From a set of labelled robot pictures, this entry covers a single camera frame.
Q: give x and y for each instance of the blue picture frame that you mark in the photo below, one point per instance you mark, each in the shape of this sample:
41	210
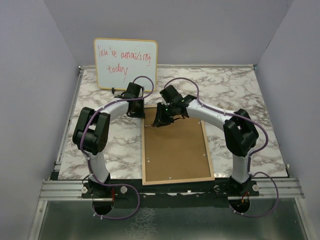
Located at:
175	150

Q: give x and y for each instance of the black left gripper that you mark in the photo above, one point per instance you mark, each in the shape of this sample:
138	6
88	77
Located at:
141	114

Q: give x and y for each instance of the white dry-erase board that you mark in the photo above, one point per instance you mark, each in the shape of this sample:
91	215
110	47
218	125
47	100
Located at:
119	61

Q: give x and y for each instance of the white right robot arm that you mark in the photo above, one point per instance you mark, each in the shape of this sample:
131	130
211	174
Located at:
239	130

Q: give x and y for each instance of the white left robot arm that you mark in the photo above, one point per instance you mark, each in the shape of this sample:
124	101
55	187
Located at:
92	130

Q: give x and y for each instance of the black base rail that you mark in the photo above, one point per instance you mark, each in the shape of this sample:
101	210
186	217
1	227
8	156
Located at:
131	193

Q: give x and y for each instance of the clear bag of hardware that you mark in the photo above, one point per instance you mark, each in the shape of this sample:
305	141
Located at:
228	107

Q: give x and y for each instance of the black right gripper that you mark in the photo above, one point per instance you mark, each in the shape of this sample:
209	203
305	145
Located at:
161	120

